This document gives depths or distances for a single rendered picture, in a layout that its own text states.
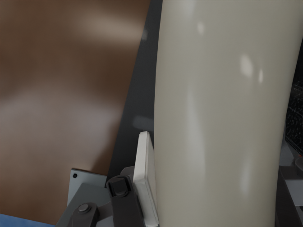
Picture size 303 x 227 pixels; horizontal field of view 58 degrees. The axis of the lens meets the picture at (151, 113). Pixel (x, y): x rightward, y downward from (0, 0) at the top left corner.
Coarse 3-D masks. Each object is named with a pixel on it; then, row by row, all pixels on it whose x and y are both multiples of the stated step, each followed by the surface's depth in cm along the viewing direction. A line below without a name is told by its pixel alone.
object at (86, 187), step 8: (72, 176) 114; (80, 176) 114; (88, 176) 113; (96, 176) 113; (104, 176) 113; (72, 184) 115; (80, 184) 115; (88, 184) 114; (96, 184) 114; (104, 184) 114; (72, 192) 116; (80, 192) 108; (88, 192) 109; (96, 192) 110; (104, 192) 111; (72, 200) 103; (80, 200) 103; (88, 200) 104; (96, 200) 105; (104, 200) 106; (72, 208) 98; (64, 216) 94; (56, 224) 90; (64, 224) 90; (144, 224) 97
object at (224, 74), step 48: (192, 0) 5; (240, 0) 4; (288, 0) 5; (192, 48) 5; (240, 48) 5; (288, 48) 5; (192, 96) 5; (240, 96) 5; (288, 96) 6; (192, 144) 5; (240, 144) 5; (192, 192) 6; (240, 192) 6
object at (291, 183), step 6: (282, 168) 13; (288, 168) 13; (294, 168) 13; (288, 174) 13; (294, 174) 12; (288, 180) 12; (294, 180) 12; (300, 180) 12; (288, 186) 12; (294, 186) 12; (300, 186) 12; (294, 192) 12; (300, 192) 12; (294, 198) 12; (300, 198) 12; (294, 204) 13; (300, 204) 12
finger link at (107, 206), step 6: (126, 168) 17; (132, 168) 17; (120, 174) 17; (126, 174) 16; (132, 174) 16; (132, 180) 16; (108, 204) 14; (138, 204) 14; (102, 210) 14; (108, 210) 13; (102, 216) 13; (108, 216) 13; (102, 222) 13; (108, 222) 13
